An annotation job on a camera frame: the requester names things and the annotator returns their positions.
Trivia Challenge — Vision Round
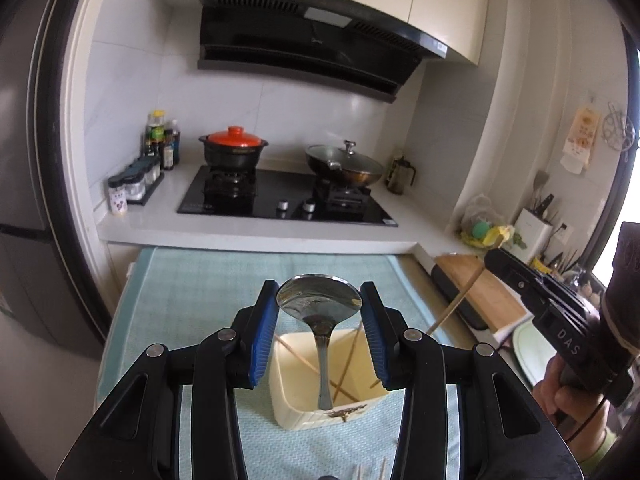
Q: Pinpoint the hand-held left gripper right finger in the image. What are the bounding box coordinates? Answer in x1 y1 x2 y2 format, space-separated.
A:
359 281 583 480

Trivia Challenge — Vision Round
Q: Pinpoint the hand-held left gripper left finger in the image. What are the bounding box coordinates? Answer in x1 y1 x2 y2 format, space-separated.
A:
55 280 281 480

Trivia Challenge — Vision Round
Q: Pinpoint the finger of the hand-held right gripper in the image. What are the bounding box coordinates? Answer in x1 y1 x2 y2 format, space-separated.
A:
484 249 551 311

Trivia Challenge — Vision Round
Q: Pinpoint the bunch of wooden chopsticks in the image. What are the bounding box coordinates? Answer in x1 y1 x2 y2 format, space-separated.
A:
275 322 386 406

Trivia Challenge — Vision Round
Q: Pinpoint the round steel spoon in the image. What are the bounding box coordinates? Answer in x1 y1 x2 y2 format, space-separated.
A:
276 273 364 411

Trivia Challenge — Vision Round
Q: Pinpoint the cream utensil holder box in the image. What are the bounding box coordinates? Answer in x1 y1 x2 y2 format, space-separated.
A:
269 329 392 432

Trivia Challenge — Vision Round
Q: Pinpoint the person's right forearm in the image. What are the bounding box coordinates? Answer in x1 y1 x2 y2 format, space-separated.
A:
575 427 623 480

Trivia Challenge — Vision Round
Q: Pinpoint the person's right hand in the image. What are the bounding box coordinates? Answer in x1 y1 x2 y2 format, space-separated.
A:
532 355 613 461

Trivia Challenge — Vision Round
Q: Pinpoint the wooden cutting board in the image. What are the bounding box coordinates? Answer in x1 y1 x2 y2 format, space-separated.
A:
434 254 533 333

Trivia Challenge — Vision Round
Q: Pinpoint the yellow cloth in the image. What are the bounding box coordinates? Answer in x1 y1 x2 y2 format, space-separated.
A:
480 225 516 249

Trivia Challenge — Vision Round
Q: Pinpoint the white knife holder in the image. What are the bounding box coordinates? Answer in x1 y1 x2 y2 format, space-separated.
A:
512 207 553 259

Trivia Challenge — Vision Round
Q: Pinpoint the pale green tray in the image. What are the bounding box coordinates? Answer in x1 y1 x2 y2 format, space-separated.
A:
509 321 556 391

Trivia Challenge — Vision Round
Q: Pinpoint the black flat appliance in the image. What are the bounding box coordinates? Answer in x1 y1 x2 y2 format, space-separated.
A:
431 262 491 332

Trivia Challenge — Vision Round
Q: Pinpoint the clear plastic bag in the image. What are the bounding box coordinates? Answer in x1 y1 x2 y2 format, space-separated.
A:
460 194 507 248

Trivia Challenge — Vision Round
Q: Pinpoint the pale green table mat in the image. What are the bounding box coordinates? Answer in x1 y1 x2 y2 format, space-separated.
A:
97 246 463 480

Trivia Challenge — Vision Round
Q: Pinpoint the grey spatula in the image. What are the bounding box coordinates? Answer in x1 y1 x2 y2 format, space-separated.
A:
532 170 551 211

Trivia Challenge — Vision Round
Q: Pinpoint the glass french press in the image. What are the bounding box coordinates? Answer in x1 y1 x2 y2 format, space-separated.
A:
387 156 417 196

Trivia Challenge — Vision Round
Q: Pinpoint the black gas stove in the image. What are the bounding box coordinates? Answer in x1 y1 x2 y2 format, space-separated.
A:
176 164 399 227

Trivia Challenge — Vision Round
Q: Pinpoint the dark wok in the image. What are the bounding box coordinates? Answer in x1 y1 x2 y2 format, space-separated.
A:
305 157 385 187

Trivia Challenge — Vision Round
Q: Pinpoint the round metal trivet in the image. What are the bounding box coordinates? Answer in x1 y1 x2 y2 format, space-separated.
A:
601 102 637 153

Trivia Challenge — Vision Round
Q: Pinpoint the black clay pot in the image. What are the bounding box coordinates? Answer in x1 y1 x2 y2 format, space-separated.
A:
198 135 270 171

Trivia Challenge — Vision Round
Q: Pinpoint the orange pot lid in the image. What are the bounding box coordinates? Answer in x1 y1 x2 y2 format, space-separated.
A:
206 126 262 149

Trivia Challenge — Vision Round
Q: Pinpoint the labelled spice jar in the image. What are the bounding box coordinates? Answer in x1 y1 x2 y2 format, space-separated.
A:
107 176 129 214

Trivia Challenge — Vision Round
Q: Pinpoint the yellow-capped sauce bottle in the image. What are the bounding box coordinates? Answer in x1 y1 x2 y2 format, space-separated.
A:
146 110 167 157

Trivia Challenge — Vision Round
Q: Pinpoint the dark grey refrigerator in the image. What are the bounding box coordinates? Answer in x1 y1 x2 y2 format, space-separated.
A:
0 0 117 361

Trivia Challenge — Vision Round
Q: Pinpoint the black range hood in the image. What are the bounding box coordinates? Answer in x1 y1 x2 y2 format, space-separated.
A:
195 0 450 103

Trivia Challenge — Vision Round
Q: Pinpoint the black-handled knife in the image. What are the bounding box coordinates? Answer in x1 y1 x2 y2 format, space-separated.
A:
537 193 558 224

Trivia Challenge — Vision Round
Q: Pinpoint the printed hanging wall cloth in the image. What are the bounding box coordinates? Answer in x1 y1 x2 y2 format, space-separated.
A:
560 106 600 174

